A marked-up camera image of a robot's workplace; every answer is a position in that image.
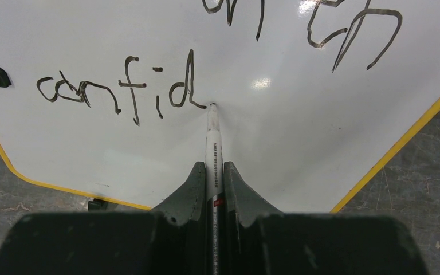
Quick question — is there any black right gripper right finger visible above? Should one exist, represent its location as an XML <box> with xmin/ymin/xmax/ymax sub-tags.
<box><xmin>223</xmin><ymin>162</ymin><xmax>429</xmax><ymax>274</ymax></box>

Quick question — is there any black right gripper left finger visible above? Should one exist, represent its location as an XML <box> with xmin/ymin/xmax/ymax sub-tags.
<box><xmin>0</xmin><ymin>162</ymin><xmax>206</xmax><ymax>274</ymax></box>

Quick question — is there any black whiteboard marker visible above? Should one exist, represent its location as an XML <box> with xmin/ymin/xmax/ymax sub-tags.
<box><xmin>205</xmin><ymin>103</ymin><xmax>225</xmax><ymax>274</ymax></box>

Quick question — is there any orange framed whiteboard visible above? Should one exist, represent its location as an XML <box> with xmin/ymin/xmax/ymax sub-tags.
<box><xmin>0</xmin><ymin>1</ymin><xmax>440</xmax><ymax>212</ymax></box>

